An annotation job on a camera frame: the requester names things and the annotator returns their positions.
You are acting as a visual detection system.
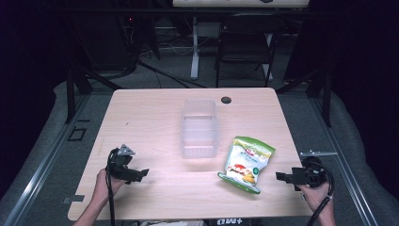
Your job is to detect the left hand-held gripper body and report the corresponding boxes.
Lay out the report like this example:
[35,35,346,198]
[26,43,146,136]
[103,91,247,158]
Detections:
[106,143,143,183]

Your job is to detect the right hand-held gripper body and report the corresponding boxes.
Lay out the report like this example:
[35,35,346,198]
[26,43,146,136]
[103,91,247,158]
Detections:
[291,150,339,192]

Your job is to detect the green and white snack bag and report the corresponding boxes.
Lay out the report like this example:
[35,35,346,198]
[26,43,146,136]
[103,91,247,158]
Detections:
[217,135,277,195]

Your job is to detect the clear plastic storage box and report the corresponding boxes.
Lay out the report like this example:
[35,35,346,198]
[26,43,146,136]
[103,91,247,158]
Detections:
[180,99,219,160]

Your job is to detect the person's right hand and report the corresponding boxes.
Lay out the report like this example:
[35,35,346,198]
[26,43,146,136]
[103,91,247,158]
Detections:
[296,180,334,214]

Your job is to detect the person's left hand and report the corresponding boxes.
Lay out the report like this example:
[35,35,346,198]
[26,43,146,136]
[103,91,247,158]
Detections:
[94,168,127,203]

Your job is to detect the grey tape strip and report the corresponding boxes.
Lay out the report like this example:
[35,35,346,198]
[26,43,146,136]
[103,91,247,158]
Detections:
[61,194,86,205]

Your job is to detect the black box with white print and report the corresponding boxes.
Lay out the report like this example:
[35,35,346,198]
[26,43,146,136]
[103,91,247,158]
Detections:
[215,218,245,226]

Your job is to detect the black metal stand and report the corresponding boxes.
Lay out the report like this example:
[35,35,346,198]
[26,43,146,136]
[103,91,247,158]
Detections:
[305,67,333,128]
[64,67,93,124]

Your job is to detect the white desk leg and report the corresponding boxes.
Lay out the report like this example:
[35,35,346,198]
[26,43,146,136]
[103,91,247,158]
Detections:
[190,16,201,81]

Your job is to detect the black folding chair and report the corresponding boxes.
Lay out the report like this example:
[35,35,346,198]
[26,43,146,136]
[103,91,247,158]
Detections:
[215,12,285,89]

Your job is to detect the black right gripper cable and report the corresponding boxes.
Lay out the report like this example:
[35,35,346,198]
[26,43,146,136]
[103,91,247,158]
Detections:
[305,160,336,226]

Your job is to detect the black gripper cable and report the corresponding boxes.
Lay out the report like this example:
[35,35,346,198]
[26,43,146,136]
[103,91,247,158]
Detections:
[104,148,121,226]
[305,160,336,226]

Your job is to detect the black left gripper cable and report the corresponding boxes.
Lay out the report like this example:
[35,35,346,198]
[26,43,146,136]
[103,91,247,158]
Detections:
[104,148,121,226]

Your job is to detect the aluminium floor rail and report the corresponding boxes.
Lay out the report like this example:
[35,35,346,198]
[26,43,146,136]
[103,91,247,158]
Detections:
[309,93,379,226]
[2,93,92,226]

